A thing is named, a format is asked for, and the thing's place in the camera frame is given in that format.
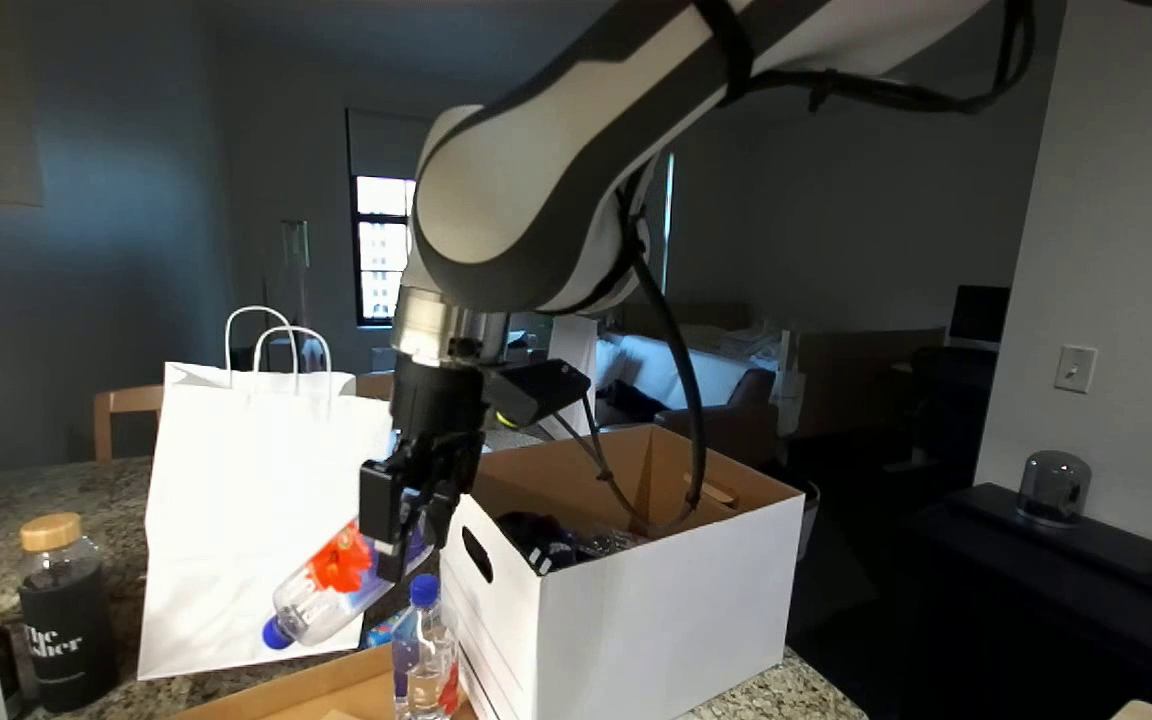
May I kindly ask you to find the wooden chair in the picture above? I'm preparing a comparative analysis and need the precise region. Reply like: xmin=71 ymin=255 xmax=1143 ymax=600
xmin=86 ymin=379 xmax=169 ymax=464

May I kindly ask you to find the dark sideboard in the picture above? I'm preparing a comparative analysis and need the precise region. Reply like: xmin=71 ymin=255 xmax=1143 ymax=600
xmin=852 ymin=478 xmax=1152 ymax=720

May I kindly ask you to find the window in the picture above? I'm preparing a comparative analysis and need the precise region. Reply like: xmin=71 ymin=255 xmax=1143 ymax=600
xmin=349 ymin=164 xmax=425 ymax=329

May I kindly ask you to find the white light switch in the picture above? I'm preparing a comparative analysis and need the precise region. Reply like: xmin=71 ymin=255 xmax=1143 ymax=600
xmin=1048 ymin=339 xmax=1099 ymax=402

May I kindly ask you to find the big white cardboard box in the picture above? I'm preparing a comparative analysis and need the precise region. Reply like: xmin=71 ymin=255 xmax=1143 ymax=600
xmin=435 ymin=421 xmax=808 ymax=720

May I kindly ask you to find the grey sofa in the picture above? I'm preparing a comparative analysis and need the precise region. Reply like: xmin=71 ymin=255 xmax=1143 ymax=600
xmin=596 ymin=329 xmax=781 ymax=434

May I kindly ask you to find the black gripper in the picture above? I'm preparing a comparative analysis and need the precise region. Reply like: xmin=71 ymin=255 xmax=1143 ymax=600
xmin=355 ymin=355 xmax=489 ymax=592

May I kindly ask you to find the narrow white paper bag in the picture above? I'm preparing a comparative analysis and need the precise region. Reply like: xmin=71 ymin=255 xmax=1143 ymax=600
xmin=538 ymin=311 xmax=603 ymax=446

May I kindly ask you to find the black striped adidas garment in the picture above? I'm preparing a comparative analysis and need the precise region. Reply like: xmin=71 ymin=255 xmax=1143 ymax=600
xmin=491 ymin=510 xmax=636 ymax=582

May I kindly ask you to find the dark monitor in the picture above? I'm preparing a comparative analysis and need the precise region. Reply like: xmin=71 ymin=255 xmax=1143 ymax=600
xmin=945 ymin=281 xmax=1015 ymax=347

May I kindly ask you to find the clear bottle blue cap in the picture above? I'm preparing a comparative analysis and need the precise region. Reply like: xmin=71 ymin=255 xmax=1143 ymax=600
xmin=386 ymin=571 xmax=468 ymax=720

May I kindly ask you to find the glass jar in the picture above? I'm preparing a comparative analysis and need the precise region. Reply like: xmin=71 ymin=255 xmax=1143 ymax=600
xmin=1015 ymin=446 xmax=1096 ymax=524

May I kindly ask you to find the white paper bag with handles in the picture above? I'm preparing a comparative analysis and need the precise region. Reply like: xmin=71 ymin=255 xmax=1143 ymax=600
xmin=130 ymin=300 xmax=398 ymax=686

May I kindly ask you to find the dark jar wooden lid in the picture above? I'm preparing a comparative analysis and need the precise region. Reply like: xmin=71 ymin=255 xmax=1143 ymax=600
xmin=8 ymin=510 xmax=116 ymax=717

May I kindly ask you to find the bottle with red label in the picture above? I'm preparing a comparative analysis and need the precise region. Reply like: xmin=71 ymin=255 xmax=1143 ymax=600
xmin=260 ymin=522 xmax=397 ymax=657

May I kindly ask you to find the white window blind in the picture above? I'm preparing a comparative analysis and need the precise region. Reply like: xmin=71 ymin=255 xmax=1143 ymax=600
xmin=338 ymin=106 xmax=449 ymax=186

